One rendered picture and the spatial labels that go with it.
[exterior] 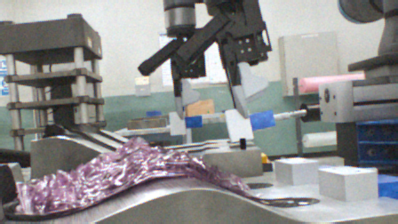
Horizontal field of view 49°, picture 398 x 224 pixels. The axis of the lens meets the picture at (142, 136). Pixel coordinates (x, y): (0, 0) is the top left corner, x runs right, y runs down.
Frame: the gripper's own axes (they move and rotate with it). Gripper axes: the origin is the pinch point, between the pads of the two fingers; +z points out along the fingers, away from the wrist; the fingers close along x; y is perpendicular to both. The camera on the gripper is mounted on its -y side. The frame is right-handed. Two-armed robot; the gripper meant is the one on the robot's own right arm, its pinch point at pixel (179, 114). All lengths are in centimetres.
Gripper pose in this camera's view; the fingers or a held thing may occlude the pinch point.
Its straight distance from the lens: 105.4
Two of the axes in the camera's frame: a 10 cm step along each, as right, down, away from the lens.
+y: 9.8, -0.8, -1.6
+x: 1.5, -0.7, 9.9
